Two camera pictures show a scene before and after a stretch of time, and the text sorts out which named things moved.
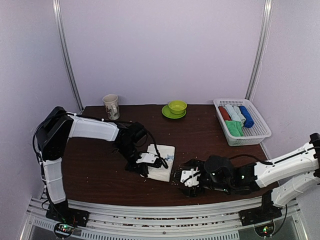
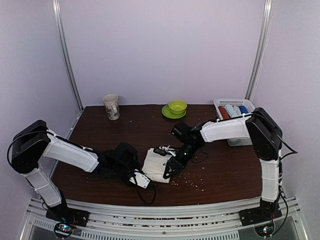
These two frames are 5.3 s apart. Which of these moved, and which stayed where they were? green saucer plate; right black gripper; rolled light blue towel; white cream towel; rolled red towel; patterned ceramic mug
Moved: right black gripper; white cream towel
Stayed: green saucer plate; rolled light blue towel; rolled red towel; patterned ceramic mug
